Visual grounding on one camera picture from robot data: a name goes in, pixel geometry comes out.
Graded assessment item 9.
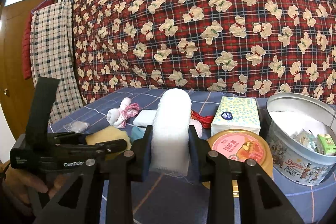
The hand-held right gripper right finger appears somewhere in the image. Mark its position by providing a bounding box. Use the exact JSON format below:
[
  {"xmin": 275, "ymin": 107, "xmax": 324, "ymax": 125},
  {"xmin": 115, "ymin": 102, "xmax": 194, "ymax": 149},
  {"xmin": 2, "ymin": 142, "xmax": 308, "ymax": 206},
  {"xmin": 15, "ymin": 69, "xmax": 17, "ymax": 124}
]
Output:
[{"xmin": 188, "ymin": 126, "xmax": 300, "ymax": 224}]

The yellow dotted tissue pack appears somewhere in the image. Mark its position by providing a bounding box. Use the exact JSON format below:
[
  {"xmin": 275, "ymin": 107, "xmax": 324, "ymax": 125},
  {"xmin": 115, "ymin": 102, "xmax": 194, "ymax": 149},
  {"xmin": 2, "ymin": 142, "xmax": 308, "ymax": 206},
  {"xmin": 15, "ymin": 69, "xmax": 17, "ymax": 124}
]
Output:
[{"xmin": 211, "ymin": 96, "xmax": 261, "ymax": 137}]

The brown wooden door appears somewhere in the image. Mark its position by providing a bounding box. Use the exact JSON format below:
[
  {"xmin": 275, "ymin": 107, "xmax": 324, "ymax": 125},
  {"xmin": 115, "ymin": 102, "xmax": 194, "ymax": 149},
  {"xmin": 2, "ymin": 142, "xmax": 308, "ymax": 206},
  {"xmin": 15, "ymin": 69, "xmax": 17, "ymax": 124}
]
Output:
[{"xmin": 0, "ymin": 0, "xmax": 36, "ymax": 163}]

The round metal cookie tin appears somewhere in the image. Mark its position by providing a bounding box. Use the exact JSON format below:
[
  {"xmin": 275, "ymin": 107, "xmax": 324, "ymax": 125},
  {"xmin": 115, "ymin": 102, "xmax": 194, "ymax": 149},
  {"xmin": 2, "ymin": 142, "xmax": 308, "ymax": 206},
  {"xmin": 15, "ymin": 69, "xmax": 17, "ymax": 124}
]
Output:
[{"xmin": 266, "ymin": 93, "xmax": 336, "ymax": 186}]

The yellow sponge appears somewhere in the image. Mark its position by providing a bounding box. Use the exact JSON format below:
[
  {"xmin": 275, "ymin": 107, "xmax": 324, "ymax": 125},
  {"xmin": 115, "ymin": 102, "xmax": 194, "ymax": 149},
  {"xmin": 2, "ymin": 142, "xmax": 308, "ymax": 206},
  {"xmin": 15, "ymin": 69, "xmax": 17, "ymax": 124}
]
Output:
[{"xmin": 86, "ymin": 126, "xmax": 132, "ymax": 151}]

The blue plaid bed sheet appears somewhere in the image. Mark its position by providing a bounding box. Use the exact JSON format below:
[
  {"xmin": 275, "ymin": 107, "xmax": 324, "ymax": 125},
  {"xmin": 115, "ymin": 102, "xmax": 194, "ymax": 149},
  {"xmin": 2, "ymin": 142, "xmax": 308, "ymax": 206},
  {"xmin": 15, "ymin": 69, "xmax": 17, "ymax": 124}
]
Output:
[{"xmin": 47, "ymin": 86, "xmax": 336, "ymax": 224}]

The beige checkered hanging cloth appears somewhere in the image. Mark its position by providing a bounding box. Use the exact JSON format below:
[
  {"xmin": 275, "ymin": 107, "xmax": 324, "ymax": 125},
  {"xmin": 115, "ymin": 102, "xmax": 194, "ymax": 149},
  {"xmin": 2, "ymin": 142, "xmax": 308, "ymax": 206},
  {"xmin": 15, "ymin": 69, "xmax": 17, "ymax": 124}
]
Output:
[{"xmin": 30, "ymin": 0, "xmax": 84, "ymax": 123}]

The white gauze roll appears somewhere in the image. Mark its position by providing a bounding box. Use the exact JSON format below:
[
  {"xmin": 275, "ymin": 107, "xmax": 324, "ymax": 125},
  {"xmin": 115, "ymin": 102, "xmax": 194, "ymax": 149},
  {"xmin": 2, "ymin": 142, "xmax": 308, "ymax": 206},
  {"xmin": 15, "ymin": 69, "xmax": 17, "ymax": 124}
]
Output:
[{"xmin": 149, "ymin": 88, "xmax": 192, "ymax": 178}]

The red gold embroidered pouch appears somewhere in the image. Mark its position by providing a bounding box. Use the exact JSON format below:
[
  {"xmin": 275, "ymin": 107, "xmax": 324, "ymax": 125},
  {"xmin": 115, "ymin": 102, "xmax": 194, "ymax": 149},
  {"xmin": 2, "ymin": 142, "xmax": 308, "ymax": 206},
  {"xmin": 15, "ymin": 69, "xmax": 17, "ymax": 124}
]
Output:
[{"xmin": 191, "ymin": 110, "xmax": 215, "ymax": 130}]

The green tissue packet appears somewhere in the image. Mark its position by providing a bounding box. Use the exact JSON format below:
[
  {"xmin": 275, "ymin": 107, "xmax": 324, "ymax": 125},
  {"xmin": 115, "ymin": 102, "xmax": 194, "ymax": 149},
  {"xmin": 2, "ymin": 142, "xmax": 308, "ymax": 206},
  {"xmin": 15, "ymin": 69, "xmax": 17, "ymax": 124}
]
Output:
[{"xmin": 316, "ymin": 133, "xmax": 336, "ymax": 156}]

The teal cloth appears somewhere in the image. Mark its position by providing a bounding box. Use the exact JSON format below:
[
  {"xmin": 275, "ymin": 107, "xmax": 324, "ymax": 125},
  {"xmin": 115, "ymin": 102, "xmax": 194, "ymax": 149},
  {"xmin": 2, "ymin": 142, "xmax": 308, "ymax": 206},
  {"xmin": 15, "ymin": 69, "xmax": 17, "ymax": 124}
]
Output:
[{"xmin": 131, "ymin": 126, "xmax": 146, "ymax": 143}]

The cotton swab bag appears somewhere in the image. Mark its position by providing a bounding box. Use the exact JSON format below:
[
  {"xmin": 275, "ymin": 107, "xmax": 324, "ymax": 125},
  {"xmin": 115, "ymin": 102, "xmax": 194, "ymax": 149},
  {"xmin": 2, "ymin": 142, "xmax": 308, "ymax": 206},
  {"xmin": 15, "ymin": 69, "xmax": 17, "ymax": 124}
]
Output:
[{"xmin": 293, "ymin": 129, "xmax": 319, "ymax": 153}]

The white cloth liner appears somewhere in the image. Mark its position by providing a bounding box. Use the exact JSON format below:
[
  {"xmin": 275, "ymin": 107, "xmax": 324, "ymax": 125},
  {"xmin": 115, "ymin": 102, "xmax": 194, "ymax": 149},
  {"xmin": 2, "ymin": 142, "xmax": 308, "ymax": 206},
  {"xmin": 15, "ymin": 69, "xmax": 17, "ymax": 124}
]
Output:
[{"xmin": 269, "ymin": 110, "xmax": 326, "ymax": 141}]

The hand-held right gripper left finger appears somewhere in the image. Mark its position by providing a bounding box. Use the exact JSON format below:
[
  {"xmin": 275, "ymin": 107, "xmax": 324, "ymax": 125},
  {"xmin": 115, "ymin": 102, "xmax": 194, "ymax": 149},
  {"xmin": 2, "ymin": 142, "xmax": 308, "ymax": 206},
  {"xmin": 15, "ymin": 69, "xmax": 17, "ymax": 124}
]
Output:
[{"xmin": 34, "ymin": 126, "xmax": 154, "ymax": 224}]

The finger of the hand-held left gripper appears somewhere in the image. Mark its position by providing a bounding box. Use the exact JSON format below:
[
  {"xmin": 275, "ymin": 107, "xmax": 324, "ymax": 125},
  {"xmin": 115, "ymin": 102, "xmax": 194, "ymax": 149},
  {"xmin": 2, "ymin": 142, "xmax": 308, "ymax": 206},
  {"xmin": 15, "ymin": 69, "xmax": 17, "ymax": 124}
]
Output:
[
  {"xmin": 56, "ymin": 139, "xmax": 127, "ymax": 159},
  {"xmin": 47, "ymin": 132, "xmax": 91, "ymax": 141}
]

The person's left hand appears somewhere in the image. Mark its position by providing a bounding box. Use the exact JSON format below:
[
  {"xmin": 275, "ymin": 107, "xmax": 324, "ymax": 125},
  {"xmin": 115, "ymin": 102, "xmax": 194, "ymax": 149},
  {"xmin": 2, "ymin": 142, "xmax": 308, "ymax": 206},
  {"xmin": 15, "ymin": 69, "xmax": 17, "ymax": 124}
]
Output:
[{"xmin": 4, "ymin": 161, "xmax": 65, "ymax": 202}]

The round pink tin lid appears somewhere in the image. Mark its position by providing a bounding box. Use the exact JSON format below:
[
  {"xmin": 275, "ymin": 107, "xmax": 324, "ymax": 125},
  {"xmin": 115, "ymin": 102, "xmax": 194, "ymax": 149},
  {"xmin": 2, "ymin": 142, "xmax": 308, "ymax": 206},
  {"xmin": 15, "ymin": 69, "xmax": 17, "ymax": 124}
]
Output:
[{"xmin": 206, "ymin": 129, "xmax": 274, "ymax": 189}]

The pink towel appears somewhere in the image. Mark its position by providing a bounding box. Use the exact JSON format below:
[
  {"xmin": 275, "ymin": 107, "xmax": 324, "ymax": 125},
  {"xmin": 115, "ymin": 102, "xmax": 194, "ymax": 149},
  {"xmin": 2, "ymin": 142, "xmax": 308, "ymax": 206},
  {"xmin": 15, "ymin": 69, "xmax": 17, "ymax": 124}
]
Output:
[{"xmin": 189, "ymin": 119, "xmax": 203, "ymax": 139}]

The white pink sock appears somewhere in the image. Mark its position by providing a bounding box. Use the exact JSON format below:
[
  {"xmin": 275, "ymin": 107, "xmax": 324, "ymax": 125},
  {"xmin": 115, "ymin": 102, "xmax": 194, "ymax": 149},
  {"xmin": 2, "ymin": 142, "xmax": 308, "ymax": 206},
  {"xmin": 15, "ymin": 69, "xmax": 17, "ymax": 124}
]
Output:
[{"xmin": 106, "ymin": 98, "xmax": 139, "ymax": 128}]

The white sponge block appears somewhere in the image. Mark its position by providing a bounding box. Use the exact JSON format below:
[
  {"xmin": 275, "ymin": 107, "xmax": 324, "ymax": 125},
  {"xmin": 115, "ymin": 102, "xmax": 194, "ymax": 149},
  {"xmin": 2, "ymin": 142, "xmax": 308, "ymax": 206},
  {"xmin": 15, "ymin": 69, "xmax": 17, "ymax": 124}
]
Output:
[{"xmin": 133, "ymin": 110, "xmax": 158, "ymax": 127}]

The red down jacket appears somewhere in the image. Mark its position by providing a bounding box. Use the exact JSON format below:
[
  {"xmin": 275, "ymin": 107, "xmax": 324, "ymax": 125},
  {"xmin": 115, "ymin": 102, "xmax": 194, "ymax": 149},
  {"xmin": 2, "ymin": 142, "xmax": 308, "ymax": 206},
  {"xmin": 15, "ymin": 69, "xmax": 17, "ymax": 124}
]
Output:
[{"xmin": 22, "ymin": 13, "xmax": 34, "ymax": 80}]

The clear plastic bag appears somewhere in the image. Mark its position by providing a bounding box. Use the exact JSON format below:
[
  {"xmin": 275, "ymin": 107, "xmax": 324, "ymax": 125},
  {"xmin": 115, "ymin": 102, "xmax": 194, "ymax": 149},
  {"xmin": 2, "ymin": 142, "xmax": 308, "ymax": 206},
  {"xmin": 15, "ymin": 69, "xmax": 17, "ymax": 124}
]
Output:
[{"xmin": 62, "ymin": 120, "xmax": 89, "ymax": 133}]

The red plaid bear print blanket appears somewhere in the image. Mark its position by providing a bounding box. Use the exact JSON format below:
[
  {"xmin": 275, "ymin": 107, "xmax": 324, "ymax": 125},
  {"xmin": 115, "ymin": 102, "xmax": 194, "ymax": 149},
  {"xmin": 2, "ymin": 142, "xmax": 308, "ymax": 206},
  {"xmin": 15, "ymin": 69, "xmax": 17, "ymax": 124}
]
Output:
[{"xmin": 71, "ymin": 0, "xmax": 336, "ymax": 107}]

